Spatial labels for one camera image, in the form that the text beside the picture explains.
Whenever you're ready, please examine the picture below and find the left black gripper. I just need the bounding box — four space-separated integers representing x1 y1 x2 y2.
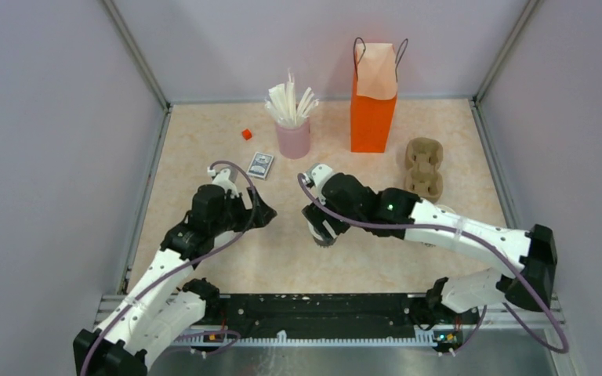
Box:
210 186 276 236

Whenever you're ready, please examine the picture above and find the black paper coffee cup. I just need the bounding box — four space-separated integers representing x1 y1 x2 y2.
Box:
312 234 336 248

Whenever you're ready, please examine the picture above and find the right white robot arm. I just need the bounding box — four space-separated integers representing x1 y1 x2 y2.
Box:
297 172 557 323

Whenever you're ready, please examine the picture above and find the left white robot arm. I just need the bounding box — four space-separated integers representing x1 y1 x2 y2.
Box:
73 182 277 375

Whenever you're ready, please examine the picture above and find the blue playing card box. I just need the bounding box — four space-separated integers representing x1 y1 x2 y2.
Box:
246 152 274 180

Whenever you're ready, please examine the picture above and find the pink straw holder cup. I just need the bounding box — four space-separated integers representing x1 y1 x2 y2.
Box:
274 119 310 160

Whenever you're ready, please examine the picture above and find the small orange cube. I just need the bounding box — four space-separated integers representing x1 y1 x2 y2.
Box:
241 129 252 140

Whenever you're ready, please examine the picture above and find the brown pulp cup carrier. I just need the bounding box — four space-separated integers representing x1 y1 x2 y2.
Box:
403 137 444 204

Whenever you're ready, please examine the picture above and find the orange paper bag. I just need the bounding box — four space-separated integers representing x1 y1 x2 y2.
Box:
350 37 408 153

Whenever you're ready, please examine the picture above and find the stack of paper cups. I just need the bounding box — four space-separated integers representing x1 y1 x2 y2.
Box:
435 204 456 214

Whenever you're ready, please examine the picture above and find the white wrapped straws bundle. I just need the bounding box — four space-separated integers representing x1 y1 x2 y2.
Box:
264 70 320 129

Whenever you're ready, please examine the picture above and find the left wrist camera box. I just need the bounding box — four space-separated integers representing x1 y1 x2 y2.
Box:
207 167 240 197

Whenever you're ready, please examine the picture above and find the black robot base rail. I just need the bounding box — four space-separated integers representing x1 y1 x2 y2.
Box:
189 293 479 346

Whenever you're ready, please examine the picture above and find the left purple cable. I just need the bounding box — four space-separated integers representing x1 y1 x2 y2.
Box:
78 159 259 376

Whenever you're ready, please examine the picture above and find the purple cable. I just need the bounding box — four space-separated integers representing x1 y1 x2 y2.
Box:
296 172 571 355
78 159 259 376

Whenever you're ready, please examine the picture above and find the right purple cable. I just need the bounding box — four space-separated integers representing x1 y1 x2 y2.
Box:
296 172 571 355

